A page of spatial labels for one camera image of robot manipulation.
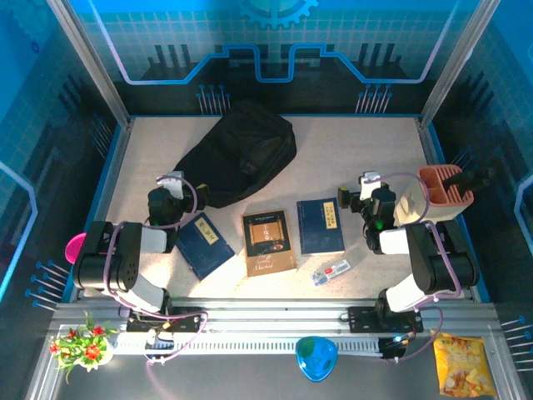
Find yellow chips bag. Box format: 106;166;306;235
431;332;499;398

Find grey slotted cable duct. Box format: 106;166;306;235
112;335;384;356

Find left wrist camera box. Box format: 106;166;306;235
156;170;187;200

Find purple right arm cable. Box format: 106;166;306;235
361;171;463;363

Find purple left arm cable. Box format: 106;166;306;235
102;174;209;368

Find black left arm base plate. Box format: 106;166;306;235
127;307;208;333

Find brown book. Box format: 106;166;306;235
241;208;297;278

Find pink plastic cup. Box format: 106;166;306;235
65;232;87;264

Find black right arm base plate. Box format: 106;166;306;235
347;306;425;334

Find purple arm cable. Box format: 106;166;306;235
361;171;463;363
102;174;209;368

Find blue book long yellow label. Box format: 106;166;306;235
296;197;346;255

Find aluminium frame post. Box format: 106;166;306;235
417;0;501;129
46;0;133;128

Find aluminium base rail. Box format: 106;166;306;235
53;297;496;334

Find blue plastic bowl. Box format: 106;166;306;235
294;335;337;383

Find beige holder pink insert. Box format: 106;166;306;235
393;164;476;228

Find potted artificial flowers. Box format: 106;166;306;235
48;311;118;384

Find clear plastic stationery box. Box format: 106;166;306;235
312;258;351;287

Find blue book small yellow label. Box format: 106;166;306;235
175;212;237;281

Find black object in holder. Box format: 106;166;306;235
441;168;496;193

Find black backpack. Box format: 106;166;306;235
172;99;297;209

